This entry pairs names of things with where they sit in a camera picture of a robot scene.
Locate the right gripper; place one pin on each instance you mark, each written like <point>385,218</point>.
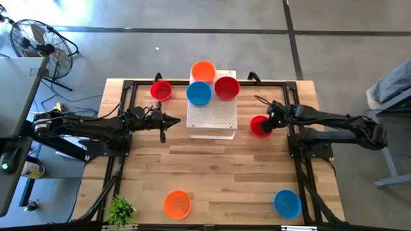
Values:
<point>278,115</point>

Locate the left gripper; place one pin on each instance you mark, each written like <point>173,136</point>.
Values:
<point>152,121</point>

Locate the red plastic mini bowl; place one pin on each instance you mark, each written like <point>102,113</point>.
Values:
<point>160,91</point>
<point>227,88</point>
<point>256,126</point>

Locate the blue plastic mini bowl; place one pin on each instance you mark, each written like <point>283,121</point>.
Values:
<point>287,204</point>
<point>199,93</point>

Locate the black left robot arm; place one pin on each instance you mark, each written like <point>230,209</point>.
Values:
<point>80,123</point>

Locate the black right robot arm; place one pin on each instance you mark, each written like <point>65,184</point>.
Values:
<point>337,122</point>

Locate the white perforated metal shelf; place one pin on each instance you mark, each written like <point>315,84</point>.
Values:
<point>213,118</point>

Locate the green plant in white pot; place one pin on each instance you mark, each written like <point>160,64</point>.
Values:
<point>120,211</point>

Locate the yellow power plug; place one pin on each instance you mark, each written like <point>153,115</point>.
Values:
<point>59,106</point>

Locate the person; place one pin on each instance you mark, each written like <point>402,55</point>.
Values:
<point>391,83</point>

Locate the grey metal table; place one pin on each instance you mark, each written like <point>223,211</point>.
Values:
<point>391,181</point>

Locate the white yellow bottle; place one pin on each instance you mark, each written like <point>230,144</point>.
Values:
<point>32,170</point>

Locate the black floor fan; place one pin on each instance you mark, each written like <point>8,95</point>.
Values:
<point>45,49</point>

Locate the office desk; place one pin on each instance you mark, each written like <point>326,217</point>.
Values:
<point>16,96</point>

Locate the black round desk foot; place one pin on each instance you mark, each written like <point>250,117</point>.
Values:
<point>31,205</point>

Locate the black computer mouse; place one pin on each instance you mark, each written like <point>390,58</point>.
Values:
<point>8,158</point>

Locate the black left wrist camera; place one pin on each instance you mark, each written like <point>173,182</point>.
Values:
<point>137,112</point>

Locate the black aluminium rig frame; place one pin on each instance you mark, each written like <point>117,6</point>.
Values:
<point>269,84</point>

